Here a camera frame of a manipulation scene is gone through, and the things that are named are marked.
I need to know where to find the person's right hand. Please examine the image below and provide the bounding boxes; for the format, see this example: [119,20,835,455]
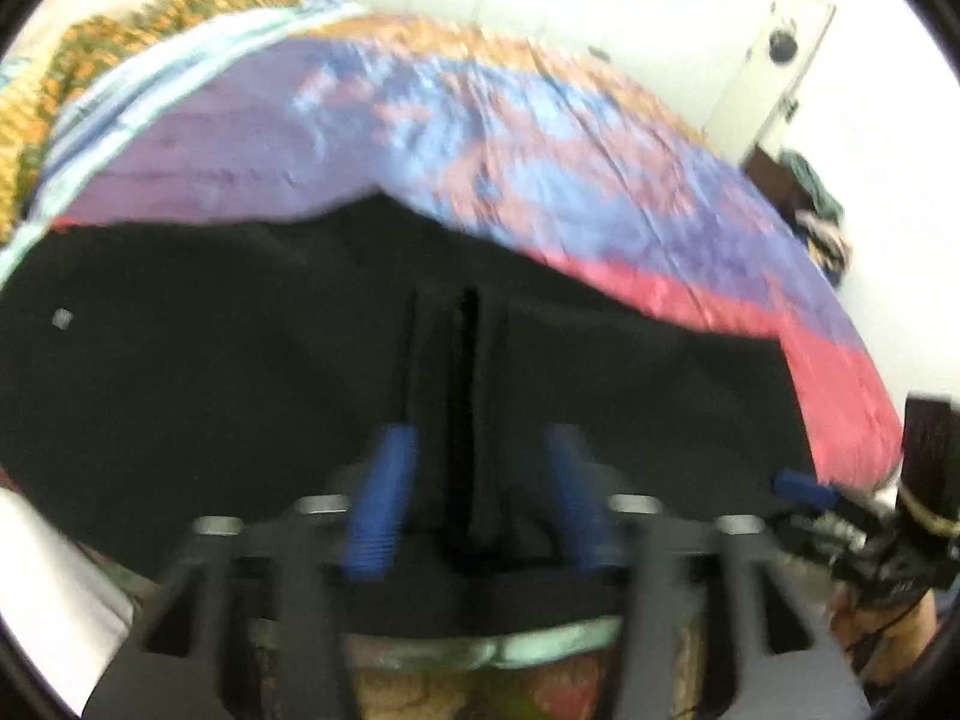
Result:
[829,589,938,685]

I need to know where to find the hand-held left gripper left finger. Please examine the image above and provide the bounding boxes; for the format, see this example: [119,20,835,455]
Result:
[82,424,421,720]

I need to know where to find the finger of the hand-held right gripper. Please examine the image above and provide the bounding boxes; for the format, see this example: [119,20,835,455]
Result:
[772,469,838,512]

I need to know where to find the light blue striped sheet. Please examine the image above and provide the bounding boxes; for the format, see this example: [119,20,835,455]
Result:
[0,0,368,280]

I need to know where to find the colourful striped satin bedspread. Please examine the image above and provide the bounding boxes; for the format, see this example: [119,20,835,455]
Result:
[0,4,905,672]

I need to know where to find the pile of mixed clothes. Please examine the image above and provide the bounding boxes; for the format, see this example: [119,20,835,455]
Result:
[795,208,853,287]

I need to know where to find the white room door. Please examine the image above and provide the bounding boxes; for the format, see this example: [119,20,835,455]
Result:
[705,0,837,166]

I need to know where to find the patterned floor rug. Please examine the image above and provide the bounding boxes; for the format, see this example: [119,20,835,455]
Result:
[349,645,702,720]

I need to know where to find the dark brown nightstand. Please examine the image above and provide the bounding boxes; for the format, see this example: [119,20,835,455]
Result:
[742,146,812,227]

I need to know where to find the grey green cloth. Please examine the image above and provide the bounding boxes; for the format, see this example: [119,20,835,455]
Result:
[780,150,845,220]

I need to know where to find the black pants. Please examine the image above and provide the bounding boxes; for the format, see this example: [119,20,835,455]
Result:
[0,191,820,640]

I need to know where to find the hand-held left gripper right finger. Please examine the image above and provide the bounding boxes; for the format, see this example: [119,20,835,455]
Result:
[544,424,875,720]

